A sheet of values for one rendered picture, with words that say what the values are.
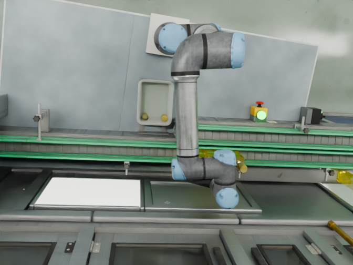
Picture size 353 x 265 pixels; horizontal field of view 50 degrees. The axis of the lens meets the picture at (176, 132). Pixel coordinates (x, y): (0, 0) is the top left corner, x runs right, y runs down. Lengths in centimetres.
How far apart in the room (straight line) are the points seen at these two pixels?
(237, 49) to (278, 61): 85
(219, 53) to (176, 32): 43
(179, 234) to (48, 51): 111
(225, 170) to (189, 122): 20
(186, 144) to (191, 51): 30
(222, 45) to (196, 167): 40
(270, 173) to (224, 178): 76
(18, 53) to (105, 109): 49
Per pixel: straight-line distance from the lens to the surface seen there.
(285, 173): 205
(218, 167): 127
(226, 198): 129
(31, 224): 145
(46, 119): 191
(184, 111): 123
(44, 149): 192
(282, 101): 210
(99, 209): 150
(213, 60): 123
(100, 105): 197
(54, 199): 158
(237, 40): 124
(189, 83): 123
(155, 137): 186
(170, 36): 162
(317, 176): 213
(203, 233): 143
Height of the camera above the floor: 269
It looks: 77 degrees down
